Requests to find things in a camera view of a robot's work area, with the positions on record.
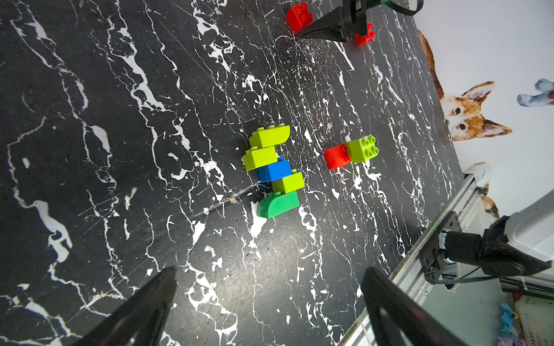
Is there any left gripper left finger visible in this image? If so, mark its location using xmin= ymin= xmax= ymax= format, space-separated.
xmin=75 ymin=266 xmax=177 ymax=345

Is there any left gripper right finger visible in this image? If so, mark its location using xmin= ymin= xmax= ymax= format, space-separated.
xmin=361 ymin=268 xmax=465 ymax=345

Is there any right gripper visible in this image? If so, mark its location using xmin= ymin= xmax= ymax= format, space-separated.
xmin=296 ymin=0 xmax=372 ymax=43

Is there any small red lego brick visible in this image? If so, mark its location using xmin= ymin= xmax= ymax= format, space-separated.
xmin=285 ymin=2 xmax=313 ymax=34

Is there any lime lego brick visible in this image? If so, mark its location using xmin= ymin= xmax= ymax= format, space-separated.
xmin=346 ymin=136 xmax=379 ymax=163
xmin=242 ymin=146 xmax=278 ymax=172
xmin=249 ymin=123 xmax=291 ymax=148
xmin=271 ymin=170 xmax=305 ymax=194

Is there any blue lego brick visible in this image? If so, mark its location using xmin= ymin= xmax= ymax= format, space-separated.
xmin=257 ymin=157 xmax=291 ymax=183

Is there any lime lego brick back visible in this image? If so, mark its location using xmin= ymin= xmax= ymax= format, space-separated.
xmin=242 ymin=146 xmax=278 ymax=172

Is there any dark green lego brick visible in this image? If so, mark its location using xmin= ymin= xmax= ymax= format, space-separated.
xmin=257 ymin=191 xmax=300 ymax=219

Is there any aluminium front rail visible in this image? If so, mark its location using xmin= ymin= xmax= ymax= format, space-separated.
xmin=339 ymin=174 xmax=480 ymax=345

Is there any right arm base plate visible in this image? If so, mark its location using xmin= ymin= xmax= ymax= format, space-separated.
xmin=418 ymin=211 xmax=461 ymax=283

